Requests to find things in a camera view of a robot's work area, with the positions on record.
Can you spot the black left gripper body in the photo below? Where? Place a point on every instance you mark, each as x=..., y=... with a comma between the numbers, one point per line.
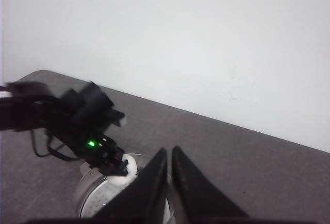
x=102, y=152

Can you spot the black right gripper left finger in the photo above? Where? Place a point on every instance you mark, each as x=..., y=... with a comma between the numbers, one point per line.
x=143, y=201

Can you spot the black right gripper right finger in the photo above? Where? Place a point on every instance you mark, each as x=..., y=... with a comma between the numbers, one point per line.
x=201, y=200

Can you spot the panda bun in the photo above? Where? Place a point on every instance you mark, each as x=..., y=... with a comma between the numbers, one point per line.
x=131, y=172

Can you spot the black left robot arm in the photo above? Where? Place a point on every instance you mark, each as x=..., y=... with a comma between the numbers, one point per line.
x=74, y=123

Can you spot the white perforated steamer liner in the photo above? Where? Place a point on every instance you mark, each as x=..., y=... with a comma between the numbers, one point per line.
x=102, y=194

